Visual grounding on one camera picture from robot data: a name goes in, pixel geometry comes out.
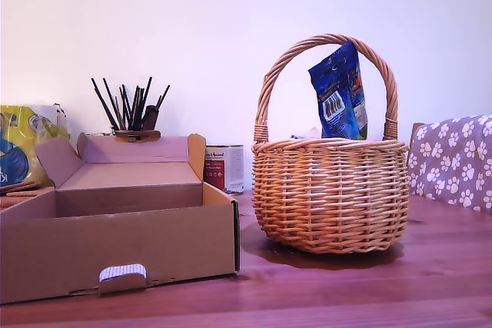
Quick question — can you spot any blue and green egg bag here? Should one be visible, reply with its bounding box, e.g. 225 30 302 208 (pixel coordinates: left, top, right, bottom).
307 40 370 141

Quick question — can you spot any woven wicker basket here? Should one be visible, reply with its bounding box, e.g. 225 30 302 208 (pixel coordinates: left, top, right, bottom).
251 33 409 256

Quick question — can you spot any brown cardboard box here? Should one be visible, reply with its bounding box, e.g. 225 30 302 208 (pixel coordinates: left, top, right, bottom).
0 131 241 305

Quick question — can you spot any brown woven mat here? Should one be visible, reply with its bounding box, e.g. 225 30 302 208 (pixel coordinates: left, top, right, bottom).
0 194 40 210
0 180 42 195

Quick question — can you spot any white and red tin can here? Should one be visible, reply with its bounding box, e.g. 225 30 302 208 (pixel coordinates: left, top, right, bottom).
204 144 245 196

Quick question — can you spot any crumpled pale egg bag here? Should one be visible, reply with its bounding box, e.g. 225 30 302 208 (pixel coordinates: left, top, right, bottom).
290 125 323 141

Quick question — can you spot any brown wooden stick holder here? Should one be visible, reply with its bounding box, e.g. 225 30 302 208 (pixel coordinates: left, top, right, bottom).
112 104 162 144

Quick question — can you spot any paw print blanket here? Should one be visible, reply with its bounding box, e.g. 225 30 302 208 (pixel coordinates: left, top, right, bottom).
406 114 492 213

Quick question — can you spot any yellow and blue plastic bag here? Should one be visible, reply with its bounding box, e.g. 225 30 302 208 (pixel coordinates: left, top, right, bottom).
0 104 71 187

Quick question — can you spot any wooden chair frame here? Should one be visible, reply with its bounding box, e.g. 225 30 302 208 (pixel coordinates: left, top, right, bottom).
410 121 426 145

